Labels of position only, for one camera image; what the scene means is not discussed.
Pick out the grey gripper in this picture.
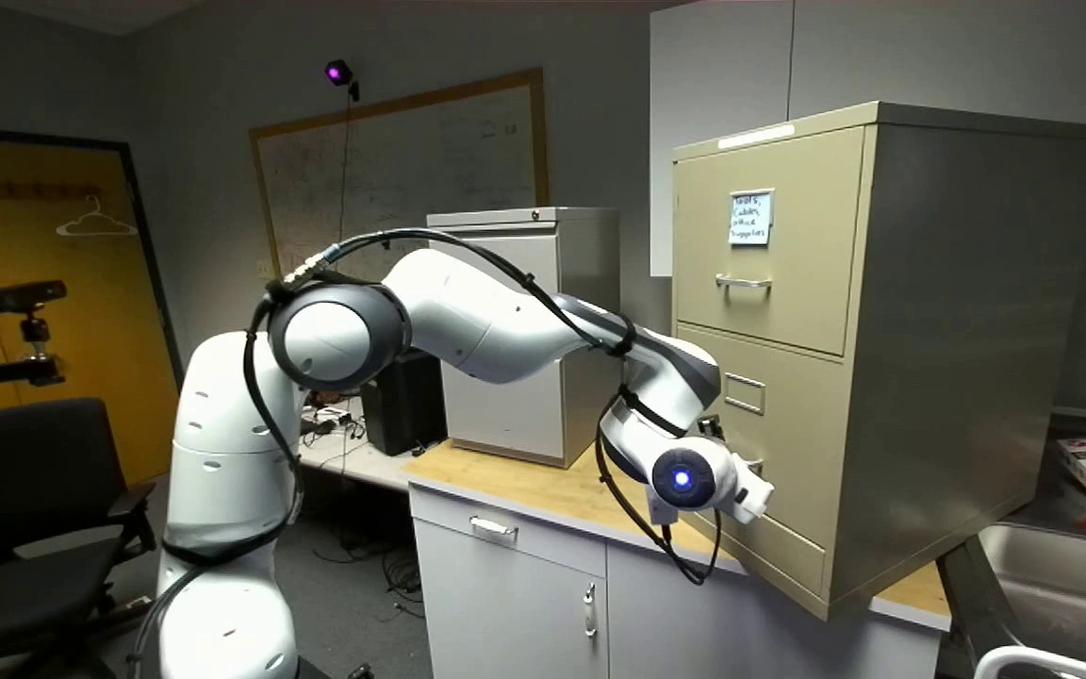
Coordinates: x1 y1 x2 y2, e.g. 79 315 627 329
728 452 781 530

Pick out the white base cabinet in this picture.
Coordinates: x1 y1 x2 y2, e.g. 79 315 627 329
402 479 957 679

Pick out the wide white cabinet door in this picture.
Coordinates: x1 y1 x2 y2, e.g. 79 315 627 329
602 540 952 679

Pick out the beige drawer with paper label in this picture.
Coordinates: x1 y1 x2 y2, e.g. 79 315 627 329
670 126 874 361

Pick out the white base cabinet drawer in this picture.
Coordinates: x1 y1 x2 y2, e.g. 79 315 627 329
406 486 612 585

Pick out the beige file cabinet body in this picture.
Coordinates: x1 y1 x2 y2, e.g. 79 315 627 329
668 97 1086 627

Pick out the horizontal silver drawer pull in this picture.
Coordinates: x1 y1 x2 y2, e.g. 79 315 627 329
464 511 526 547

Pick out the narrow white cabinet door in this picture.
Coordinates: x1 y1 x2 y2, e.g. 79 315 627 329
411 517 612 679

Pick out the grey file cabinet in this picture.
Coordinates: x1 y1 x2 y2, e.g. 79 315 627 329
421 203 627 472

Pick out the vertical silver door pull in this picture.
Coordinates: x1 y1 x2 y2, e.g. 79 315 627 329
581 579 602 652

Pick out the white paper label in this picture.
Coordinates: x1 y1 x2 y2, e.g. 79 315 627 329
723 185 781 253

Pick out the steel sink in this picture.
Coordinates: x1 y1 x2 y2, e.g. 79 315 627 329
970 517 1086 679

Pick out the black box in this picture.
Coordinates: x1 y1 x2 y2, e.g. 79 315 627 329
358 349 453 459

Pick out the white desk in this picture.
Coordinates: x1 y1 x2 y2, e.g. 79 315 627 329
295 396 421 497

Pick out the wood framed whiteboard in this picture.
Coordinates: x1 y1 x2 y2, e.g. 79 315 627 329
246 66 558 305

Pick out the white clothes hanger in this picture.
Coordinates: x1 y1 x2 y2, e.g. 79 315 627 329
53 197 146 244

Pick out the black office chair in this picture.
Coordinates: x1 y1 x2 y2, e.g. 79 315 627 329
0 396 160 679

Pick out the yellow door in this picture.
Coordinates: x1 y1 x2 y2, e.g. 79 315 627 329
0 120 190 540

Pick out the metal handle of labelled drawer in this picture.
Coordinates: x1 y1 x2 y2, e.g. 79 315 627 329
713 267 777 305

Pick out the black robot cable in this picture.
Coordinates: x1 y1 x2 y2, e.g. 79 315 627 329
238 222 728 590

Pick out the white wall cabinet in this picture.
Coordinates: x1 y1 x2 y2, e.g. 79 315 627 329
645 0 1086 285

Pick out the camera with purple light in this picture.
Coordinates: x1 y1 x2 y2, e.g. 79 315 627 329
319 52 366 107

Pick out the black camera on stand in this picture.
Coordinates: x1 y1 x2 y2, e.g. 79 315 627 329
0 277 72 396

